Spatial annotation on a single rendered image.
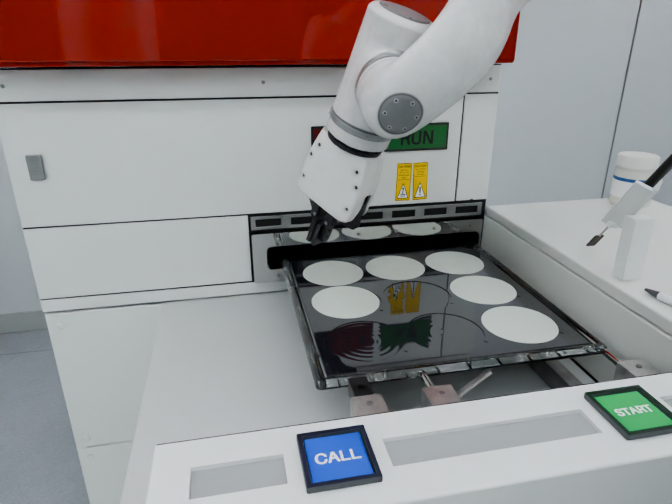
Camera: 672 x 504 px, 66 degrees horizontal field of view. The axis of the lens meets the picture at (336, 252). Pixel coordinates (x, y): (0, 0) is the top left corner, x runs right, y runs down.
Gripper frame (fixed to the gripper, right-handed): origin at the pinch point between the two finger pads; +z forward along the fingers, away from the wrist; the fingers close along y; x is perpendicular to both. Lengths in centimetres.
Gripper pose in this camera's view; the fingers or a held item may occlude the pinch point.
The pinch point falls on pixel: (320, 230)
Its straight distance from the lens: 76.5
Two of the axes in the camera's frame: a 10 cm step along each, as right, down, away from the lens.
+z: -3.2, 7.4, 5.9
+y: 7.1, 6.0, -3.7
